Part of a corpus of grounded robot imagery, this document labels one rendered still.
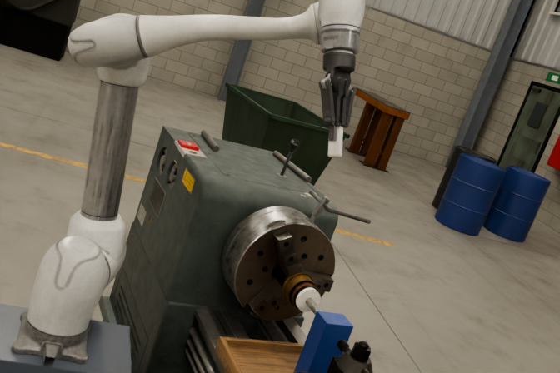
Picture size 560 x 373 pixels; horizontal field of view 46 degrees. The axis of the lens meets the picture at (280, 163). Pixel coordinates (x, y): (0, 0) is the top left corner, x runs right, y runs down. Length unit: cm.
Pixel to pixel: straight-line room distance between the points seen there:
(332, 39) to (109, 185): 72
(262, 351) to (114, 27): 95
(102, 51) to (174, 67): 1025
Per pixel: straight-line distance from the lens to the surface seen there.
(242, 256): 183
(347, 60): 150
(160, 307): 207
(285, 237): 180
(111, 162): 179
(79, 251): 168
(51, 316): 172
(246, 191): 195
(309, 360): 168
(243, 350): 185
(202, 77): 1189
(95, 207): 183
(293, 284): 179
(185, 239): 195
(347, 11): 151
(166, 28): 156
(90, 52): 160
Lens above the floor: 176
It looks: 12 degrees down
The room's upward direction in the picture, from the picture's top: 19 degrees clockwise
